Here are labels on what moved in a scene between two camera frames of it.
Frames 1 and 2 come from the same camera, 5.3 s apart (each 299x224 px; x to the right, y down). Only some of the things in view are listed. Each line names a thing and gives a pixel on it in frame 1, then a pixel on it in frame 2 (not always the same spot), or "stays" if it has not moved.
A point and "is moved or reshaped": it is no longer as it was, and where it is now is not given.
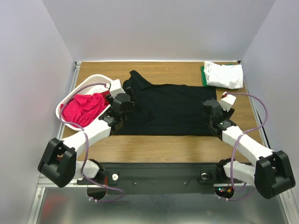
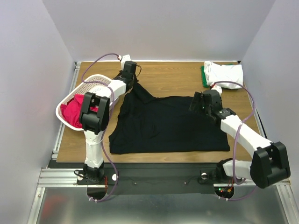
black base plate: (157, 178) stays
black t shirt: (165, 109) is moved or reshaped
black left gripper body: (131, 105) to (134, 78)
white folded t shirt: (227, 76) stays
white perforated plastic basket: (96, 84) stays
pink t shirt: (79, 110) stays
